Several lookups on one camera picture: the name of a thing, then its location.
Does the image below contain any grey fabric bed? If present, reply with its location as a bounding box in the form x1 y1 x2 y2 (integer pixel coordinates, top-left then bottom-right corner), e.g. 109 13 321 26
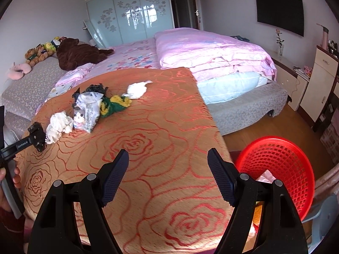
0 55 288 138

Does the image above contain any stack of papers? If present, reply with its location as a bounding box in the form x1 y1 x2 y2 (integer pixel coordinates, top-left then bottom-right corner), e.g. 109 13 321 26
294 67 310 80

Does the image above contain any small brown plush bear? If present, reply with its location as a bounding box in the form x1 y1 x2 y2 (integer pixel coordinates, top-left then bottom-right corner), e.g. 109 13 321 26
25 44 55 66

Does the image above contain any pink floral bed sheet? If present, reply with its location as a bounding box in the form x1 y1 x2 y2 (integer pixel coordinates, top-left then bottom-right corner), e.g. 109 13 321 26
54 38 161 96

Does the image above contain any grey-blue plastic stool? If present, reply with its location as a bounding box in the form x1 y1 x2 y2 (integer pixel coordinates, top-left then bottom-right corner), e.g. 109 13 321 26
311 193 339 249

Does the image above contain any glass door wardrobe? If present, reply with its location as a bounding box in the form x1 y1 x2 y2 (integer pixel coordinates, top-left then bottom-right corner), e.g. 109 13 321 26
85 0 175 48

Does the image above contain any pink quilt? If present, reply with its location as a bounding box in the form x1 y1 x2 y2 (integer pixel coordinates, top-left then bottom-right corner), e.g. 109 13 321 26
154 28 277 82

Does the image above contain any wall television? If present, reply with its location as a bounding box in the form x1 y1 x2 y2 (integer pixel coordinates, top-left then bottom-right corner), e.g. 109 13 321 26
256 0 304 37

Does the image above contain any person's left hand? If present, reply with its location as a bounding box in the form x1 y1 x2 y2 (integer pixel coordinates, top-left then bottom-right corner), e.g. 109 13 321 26
0 166 22 212

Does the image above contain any cream tall cabinet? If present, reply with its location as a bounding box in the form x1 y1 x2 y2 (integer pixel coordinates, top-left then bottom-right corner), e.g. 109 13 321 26
299 45 339 123

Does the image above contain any pink curtain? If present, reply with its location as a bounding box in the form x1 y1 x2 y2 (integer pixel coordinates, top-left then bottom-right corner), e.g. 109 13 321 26
314 164 339 199

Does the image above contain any orange rose-pattern blanket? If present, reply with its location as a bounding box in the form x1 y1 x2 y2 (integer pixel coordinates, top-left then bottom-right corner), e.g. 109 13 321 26
16 67 235 254

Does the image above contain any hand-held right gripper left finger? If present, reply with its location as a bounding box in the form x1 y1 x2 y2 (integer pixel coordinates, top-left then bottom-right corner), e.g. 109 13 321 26
28 149 130 254

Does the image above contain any cream low cabinet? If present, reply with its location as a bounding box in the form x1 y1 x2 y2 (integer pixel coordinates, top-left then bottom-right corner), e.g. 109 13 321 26
270 55 310 112

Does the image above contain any storage crate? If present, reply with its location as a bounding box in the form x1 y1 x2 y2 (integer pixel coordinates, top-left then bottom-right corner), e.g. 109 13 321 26
319 123 339 159

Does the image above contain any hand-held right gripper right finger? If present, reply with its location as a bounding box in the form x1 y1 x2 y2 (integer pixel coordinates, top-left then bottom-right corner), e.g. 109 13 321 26
207 148 309 254

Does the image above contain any green yellow wrapper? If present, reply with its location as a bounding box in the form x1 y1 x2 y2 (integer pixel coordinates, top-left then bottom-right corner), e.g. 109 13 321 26
100 95 132 117

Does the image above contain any cat print packet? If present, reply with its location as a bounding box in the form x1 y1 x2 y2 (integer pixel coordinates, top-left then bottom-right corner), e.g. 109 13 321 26
73 92 103 133

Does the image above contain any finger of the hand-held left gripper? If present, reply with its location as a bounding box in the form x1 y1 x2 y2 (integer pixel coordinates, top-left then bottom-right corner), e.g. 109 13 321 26
28 122 48 152

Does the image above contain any yellow foam fruit net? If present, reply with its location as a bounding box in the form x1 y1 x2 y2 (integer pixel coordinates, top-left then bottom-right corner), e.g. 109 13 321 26
253 202 265 226

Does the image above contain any pink printed cloth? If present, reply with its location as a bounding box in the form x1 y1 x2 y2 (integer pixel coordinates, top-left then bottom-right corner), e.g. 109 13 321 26
49 63 96 98

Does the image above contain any black plastic bag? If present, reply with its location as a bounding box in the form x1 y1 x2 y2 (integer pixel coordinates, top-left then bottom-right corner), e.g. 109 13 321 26
72 84 108 109

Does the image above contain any red plastic basket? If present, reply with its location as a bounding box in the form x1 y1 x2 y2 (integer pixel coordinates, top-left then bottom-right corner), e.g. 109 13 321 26
235 136 315 220

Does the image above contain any pink bottle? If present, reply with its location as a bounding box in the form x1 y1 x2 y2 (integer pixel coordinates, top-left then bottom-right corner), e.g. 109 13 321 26
316 23 330 50

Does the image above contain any light blue pillow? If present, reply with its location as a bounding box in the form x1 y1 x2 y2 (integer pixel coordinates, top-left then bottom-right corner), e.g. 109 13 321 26
197 71 268 105

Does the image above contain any pink plush toy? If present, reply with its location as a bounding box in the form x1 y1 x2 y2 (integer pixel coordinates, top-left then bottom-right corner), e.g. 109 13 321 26
7 62 32 80

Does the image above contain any white paper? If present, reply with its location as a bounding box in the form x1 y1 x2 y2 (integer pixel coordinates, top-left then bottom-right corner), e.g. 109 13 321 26
46 111 74 145

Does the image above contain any white tissue wad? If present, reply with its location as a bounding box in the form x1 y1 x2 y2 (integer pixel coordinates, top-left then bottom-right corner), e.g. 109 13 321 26
122 81 153 99

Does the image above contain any brown teddy bear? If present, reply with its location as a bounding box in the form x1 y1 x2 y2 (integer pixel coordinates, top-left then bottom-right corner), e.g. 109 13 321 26
56 38 115 70

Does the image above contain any wooden door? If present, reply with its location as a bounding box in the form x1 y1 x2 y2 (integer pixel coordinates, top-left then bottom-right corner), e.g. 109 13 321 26
168 0 204 31

